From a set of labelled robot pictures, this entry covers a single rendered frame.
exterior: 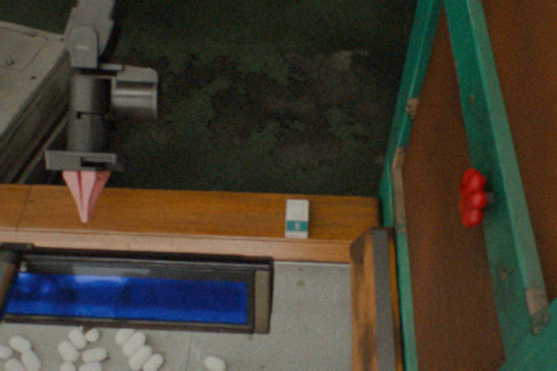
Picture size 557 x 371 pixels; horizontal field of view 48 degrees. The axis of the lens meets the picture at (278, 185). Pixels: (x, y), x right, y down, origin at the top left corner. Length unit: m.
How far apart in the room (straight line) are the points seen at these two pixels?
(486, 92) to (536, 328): 0.19
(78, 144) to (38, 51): 0.94
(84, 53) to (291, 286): 0.45
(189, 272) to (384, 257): 0.37
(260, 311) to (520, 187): 0.27
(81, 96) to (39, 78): 0.84
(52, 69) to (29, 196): 0.71
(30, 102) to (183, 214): 0.79
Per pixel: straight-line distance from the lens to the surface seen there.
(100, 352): 0.95
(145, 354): 0.93
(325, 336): 0.95
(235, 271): 0.57
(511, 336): 0.44
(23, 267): 0.62
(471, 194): 0.46
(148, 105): 0.89
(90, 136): 0.90
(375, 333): 0.83
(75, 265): 0.61
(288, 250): 0.99
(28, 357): 0.98
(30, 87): 1.73
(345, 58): 2.40
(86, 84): 0.91
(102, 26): 0.91
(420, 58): 0.79
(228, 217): 1.02
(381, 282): 0.86
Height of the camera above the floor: 1.61
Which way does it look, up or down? 54 degrees down
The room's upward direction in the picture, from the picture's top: 1 degrees counter-clockwise
